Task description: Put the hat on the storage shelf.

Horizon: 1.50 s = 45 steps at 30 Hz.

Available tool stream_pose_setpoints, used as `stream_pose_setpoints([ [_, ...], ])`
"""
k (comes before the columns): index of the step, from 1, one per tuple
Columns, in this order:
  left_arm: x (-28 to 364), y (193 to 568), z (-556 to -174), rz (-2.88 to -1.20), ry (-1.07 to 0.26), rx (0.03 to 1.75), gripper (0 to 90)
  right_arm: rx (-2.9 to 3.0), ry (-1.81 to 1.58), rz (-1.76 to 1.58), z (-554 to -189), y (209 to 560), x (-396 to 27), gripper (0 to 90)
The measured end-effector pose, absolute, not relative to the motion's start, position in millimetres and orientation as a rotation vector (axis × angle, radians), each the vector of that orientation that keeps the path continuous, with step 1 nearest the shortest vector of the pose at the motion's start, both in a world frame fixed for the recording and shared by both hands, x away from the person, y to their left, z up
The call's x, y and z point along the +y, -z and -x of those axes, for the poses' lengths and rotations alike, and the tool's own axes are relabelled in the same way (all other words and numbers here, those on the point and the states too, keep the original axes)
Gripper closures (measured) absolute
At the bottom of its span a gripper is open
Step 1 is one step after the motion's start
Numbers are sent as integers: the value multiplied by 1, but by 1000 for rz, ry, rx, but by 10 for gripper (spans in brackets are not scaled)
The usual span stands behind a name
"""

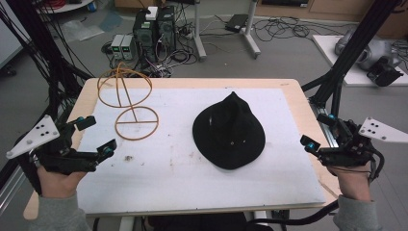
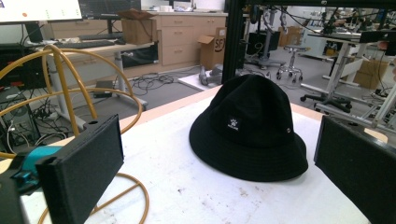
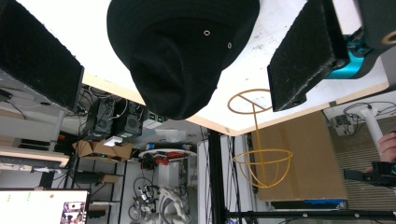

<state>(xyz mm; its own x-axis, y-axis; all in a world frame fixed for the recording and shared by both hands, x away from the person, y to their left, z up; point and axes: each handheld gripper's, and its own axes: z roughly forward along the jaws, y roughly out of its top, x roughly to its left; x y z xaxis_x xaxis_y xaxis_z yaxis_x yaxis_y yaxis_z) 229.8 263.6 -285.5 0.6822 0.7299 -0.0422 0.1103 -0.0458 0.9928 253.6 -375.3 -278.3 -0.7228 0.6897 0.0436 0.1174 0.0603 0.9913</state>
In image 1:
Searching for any person's left hand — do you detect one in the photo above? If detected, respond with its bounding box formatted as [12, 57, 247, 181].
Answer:
[36, 165, 89, 199]

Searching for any white table mat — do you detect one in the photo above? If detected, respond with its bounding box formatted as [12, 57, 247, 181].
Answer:
[76, 88, 327, 215]

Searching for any white floor board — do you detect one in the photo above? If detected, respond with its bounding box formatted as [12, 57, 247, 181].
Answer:
[312, 34, 408, 88]

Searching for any black computer tower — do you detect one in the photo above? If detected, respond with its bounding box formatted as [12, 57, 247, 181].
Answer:
[132, 9, 159, 63]
[156, 5, 178, 54]

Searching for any person's right hand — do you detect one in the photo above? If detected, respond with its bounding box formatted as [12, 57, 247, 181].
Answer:
[326, 161, 373, 203]

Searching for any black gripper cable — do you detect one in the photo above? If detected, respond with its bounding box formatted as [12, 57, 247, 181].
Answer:
[367, 145, 386, 185]

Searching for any black flat box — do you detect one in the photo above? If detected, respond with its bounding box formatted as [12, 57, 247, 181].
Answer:
[224, 13, 250, 34]

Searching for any grey power supply unit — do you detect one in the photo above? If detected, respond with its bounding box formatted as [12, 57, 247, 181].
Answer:
[110, 34, 125, 61]
[120, 34, 137, 61]

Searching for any white desk leg frame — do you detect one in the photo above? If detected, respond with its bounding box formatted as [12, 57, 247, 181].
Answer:
[191, 0, 262, 63]

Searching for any black brimmed hat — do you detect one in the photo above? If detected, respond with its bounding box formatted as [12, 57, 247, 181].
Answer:
[191, 90, 267, 170]

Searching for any thick black hose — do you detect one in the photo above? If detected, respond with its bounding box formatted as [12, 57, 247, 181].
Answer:
[245, 199, 341, 227]

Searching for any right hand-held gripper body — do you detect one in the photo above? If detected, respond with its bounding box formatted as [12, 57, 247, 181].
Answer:
[319, 116, 408, 167]

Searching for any black device on board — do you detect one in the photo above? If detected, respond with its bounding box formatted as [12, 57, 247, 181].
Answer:
[366, 56, 405, 88]

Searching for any black frame stand with cables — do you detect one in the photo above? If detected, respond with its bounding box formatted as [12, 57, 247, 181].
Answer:
[0, 0, 95, 136]

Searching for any clear plastic sheet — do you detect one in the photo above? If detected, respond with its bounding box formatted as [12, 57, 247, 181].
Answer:
[60, 18, 106, 42]

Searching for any grey rounded machine part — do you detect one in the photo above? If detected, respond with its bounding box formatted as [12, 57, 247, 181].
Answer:
[334, 29, 402, 72]

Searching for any wooden table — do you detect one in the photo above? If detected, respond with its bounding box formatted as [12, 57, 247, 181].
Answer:
[22, 77, 342, 221]

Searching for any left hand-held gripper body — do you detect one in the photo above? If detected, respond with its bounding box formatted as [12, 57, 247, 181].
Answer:
[6, 115, 100, 176]

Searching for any tangle of black floor cables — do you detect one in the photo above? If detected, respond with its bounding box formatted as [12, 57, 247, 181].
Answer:
[251, 15, 349, 42]

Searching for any orange wire hat stand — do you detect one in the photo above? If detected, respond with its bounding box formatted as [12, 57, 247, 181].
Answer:
[96, 62, 161, 141]

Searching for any black metal frame stand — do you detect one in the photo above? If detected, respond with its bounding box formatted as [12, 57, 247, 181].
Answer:
[300, 0, 404, 149]

